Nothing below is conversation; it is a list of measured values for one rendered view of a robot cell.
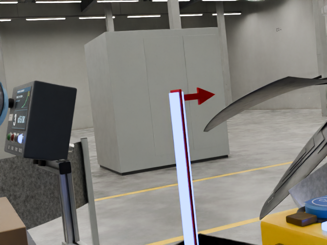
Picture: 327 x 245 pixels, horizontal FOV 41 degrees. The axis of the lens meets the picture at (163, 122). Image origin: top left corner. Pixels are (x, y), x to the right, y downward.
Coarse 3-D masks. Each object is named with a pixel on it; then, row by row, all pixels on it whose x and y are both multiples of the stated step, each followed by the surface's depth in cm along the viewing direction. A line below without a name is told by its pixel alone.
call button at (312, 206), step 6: (312, 198) 39; (318, 198) 39; (324, 198) 38; (306, 204) 38; (312, 204) 37; (318, 204) 37; (324, 204) 37; (306, 210) 37; (312, 210) 36; (318, 210) 36; (324, 210) 36; (318, 216) 36; (324, 216) 36
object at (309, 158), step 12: (324, 132) 88; (312, 144) 89; (324, 144) 84; (300, 156) 92; (312, 156) 86; (324, 156) 83; (288, 168) 97; (300, 168) 88; (312, 168) 83; (288, 180) 90; (300, 180) 84; (276, 192) 91; (288, 192) 85; (264, 204) 94; (276, 204) 86; (264, 216) 86
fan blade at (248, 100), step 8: (280, 80) 56; (288, 80) 57; (296, 80) 58; (304, 80) 59; (312, 80) 60; (320, 80) 62; (264, 88) 59; (272, 88) 60; (280, 88) 61; (288, 88) 63; (296, 88) 67; (248, 96) 61; (256, 96) 63; (264, 96) 65; (272, 96) 70; (232, 104) 63; (240, 104) 65; (248, 104) 68; (256, 104) 75; (224, 112) 67; (232, 112) 70; (216, 120) 71; (224, 120) 75; (208, 128) 74
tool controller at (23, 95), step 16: (16, 96) 123; (32, 96) 106; (48, 96) 108; (64, 96) 110; (32, 112) 106; (48, 112) 108; (64, 112) 110; (16, 128) 116; (32, 128) 106; (48, 128) 108; (64, 128) 110; (16, 144) 113; (32, 144) 106; (48, 144) 108; (64, 144) 110; (48, 160) 108
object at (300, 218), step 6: (288, 216) 36; (294, 216) 36; (300, 216) 35; (306, 216) 35; (312, 216) 35; (288, 222) 36; (294, 222) 35; (300, 222) 35; (306, 222) 35; (312, 222) 35
